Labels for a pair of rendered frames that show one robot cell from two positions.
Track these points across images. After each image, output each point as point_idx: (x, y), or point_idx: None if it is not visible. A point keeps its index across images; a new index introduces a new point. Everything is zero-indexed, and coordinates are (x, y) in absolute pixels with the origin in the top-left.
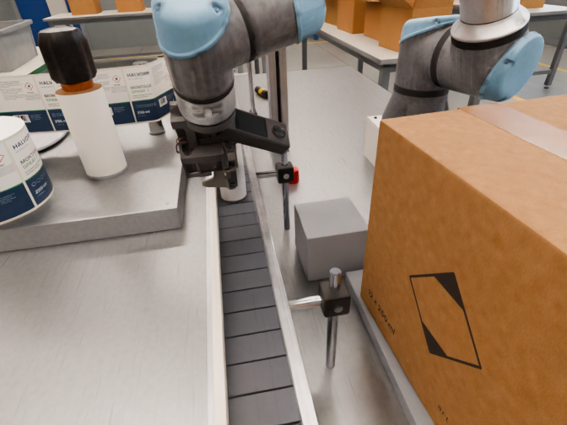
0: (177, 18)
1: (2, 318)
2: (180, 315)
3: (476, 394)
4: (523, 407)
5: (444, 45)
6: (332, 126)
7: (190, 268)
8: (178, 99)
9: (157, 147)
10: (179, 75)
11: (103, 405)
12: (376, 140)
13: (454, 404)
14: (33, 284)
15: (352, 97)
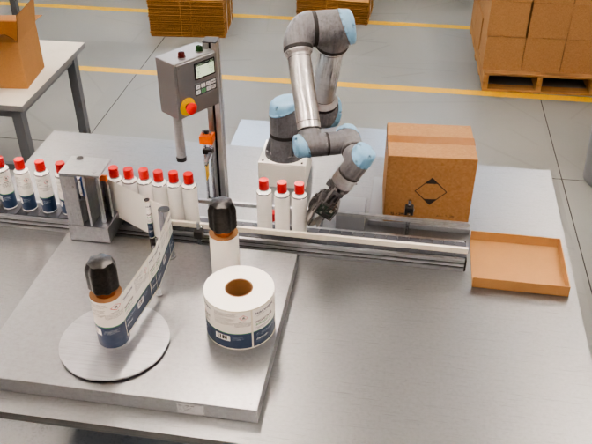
0: (374, 157)
1: (341, 324)
2: (366, 270)
3: (447, 199)
4: (458, 189)
5: None
6: (203, 183)
7: (336, 265)
8: (351, 184)
9: (201, 257)
10: (362, 173)
11: (401, 291)
12: (277, 171)
13: (441, 209)
14: (319, 317)
15: (149, 158)
